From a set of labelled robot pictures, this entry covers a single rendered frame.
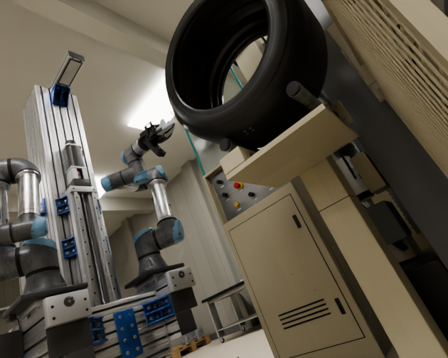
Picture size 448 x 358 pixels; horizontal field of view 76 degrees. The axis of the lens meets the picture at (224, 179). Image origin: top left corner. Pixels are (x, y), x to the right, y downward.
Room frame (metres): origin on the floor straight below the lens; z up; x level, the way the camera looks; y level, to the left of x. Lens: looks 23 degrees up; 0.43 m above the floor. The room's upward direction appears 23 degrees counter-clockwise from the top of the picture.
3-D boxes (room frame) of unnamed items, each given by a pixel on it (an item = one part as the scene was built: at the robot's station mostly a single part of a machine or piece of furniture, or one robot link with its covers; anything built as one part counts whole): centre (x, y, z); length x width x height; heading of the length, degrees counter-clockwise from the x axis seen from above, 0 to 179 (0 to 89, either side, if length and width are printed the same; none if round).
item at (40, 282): (1.07, 0.80, 0.77); 0.15 x 0.15 x 0.10
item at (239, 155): (1.00, -0.14, 0.84); 0.36 x 0.09 x 0.06; 148
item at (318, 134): (0.93, -0.26, 0.80); 0.37 x 0.36 x 0.02; 58
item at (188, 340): (6.36, 2.24, 0.18); 1.30 x 0.90 x 0.36; 55
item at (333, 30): (0.92, -0.70, 1.05); 0.20 x 0.15 x 0.30; 148
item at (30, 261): (1.06, 0.81, 0.88); 0.13 x 0.12 x 0.14; 120
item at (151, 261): (1.48, 0.52, 0.77); 0.15 x 0.15 x 0.10
